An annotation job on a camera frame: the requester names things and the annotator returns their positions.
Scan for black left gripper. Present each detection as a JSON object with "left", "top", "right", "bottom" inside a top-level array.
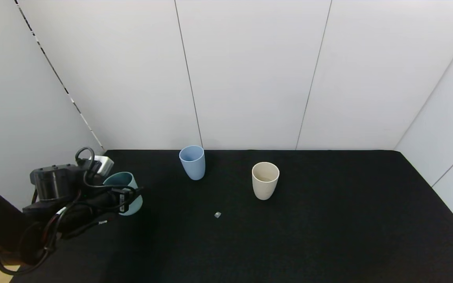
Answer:
[{"left": 88, "top": 186, "right": 144, "bottom": 213}]

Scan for teal plastic cup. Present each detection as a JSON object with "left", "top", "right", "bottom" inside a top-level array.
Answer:
[{"left": 103, "top": 172, "right": 144, "bottom": 216}]

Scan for light blue plastic cup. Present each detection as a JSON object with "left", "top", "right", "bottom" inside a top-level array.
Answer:
[{"left": 179, "top": 145, "right": 206, "bottom": 180}]

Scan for beige plastic cup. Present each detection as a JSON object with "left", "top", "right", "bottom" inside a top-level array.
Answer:
[{"left": 252, "top": 162, "right": 280, "bottom": 200}]

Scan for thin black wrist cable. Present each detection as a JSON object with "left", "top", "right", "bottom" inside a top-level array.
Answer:
[{"left": 0, "top": 147, "right": 138, "bottom": 276}]

